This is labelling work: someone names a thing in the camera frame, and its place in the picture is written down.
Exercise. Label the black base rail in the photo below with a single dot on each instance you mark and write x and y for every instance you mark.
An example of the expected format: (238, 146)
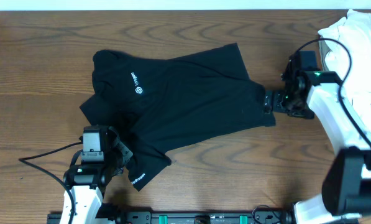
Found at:
(258, 216)

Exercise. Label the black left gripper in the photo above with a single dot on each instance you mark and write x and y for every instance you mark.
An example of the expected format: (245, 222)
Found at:
(126, 152)

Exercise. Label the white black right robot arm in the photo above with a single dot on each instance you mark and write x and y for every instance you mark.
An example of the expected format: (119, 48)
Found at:
(313, 93)

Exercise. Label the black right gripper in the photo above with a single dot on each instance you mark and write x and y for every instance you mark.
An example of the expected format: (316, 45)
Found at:
(304, 113)

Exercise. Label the black t-shirt with logo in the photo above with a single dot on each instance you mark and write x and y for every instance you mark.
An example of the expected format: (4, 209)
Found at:
(160, 105)

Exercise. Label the pile of white clothes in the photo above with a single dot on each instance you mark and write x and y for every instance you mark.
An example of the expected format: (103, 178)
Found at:
(350, 57)

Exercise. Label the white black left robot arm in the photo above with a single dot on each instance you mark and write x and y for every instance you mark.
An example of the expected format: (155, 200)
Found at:
(87, 183)

